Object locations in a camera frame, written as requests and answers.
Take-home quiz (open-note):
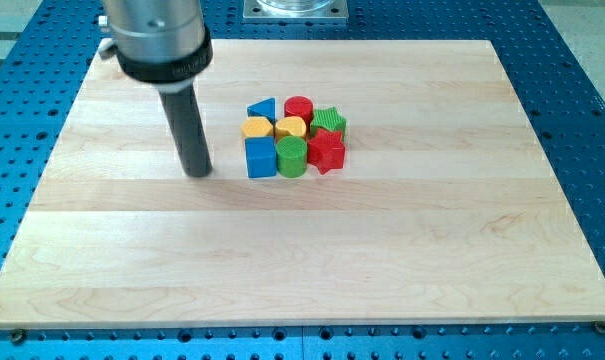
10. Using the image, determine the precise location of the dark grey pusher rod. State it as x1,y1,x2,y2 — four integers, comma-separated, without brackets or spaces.
160,86,212,178

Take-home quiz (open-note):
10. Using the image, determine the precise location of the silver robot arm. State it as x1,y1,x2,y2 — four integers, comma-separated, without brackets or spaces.
102,0,213,178

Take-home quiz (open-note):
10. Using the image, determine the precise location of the blue cube block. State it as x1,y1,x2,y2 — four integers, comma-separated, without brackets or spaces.
245,136,277,178

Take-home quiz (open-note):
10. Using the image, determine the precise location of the yellow hexagon block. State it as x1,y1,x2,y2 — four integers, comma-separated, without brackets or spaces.
240,116,274,139

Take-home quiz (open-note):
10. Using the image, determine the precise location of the blue triangle block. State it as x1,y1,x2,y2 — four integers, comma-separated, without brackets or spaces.
246,98,276,124

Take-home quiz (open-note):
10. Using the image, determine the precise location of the red cylinder block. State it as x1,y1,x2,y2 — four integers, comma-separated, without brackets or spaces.
284,96,314,125

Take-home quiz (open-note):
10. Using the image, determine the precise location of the yellow heart block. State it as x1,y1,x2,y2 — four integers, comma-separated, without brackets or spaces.
274,116,307,142

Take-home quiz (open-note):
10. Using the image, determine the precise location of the green cylinder block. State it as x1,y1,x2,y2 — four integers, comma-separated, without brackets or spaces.
276,136,308,178

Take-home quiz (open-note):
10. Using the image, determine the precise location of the green star block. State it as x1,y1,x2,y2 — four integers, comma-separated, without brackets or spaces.
309,107,347,139

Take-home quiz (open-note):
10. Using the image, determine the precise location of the red star block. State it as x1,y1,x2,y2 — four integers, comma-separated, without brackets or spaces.
307,128,346,174

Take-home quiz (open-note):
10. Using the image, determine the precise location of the blue perforated table plate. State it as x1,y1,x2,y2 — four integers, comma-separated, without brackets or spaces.
0,0,605,359

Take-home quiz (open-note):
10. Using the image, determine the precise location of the light wooden board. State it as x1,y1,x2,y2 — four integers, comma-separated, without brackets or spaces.
0,39,605,329

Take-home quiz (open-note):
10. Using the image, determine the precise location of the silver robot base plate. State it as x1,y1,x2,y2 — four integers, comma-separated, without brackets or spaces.
242,0,349,23

